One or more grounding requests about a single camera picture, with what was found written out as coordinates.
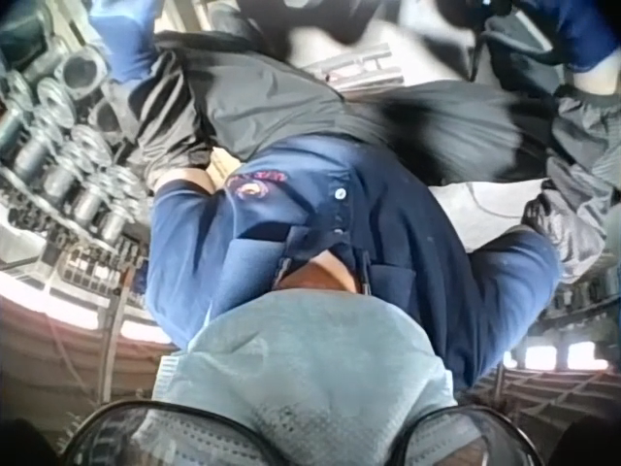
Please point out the person's left hand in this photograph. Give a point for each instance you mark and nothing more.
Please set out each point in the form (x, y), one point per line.
(127, 39)

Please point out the person's right hand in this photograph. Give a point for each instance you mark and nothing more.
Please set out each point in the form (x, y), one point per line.
(582, 29)

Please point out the heap of metal flanged cylinders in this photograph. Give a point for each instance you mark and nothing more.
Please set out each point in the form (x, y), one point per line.
(53, 145)

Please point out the person's legs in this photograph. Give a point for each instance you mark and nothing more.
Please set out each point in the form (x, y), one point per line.
(417, 121)

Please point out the metal grid crate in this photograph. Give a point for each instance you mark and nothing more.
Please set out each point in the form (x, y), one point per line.
(82, 262)

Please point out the white printed carton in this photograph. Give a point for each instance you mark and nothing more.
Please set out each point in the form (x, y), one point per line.
(354, 68)

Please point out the metal frame structure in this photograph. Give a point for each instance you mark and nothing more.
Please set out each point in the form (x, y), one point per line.
(558, 369)

